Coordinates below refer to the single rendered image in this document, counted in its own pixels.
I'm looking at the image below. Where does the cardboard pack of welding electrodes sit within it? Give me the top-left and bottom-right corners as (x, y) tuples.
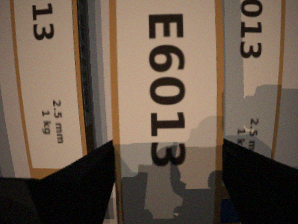
(10, 0), (94, 179)

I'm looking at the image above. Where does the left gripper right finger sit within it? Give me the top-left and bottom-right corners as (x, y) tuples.
(222, 138), (298, 224)

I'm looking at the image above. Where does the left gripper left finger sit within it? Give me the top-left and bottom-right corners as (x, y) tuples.
(0, 139), (115, 224)

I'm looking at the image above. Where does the tan cardboard box with blue band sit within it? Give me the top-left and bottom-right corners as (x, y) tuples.
(109, 0), (224, 224)
(220, 0), (286, 224)

